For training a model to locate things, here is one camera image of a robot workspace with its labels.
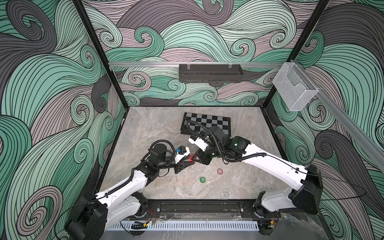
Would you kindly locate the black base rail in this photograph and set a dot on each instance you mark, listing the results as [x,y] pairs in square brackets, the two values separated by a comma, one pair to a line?
[244,208]

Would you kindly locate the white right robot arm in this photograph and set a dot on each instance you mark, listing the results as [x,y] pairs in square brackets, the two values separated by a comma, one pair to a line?
[304,184]

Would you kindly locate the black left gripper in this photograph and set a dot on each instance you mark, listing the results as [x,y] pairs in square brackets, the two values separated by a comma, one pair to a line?
[177,161]

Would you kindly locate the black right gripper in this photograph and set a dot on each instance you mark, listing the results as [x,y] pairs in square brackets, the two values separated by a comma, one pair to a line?
[202,154]

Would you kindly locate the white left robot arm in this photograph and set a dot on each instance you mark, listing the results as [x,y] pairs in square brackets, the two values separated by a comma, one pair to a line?
[93,214]

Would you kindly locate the black white chessboard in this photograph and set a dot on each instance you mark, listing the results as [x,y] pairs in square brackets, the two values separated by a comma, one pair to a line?
[224,123]

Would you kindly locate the white ventilated front strip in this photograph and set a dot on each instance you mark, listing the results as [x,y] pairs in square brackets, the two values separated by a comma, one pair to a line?
[248,226]

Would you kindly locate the black wall shelf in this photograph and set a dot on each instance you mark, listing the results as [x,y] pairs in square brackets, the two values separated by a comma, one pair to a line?
[215,74]

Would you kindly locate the clear plastic wall bin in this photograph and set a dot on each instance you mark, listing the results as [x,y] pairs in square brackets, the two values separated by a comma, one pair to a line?
[294,86]

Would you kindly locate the red paint jar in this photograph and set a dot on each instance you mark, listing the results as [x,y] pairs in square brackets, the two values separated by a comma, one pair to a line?
[192,158]

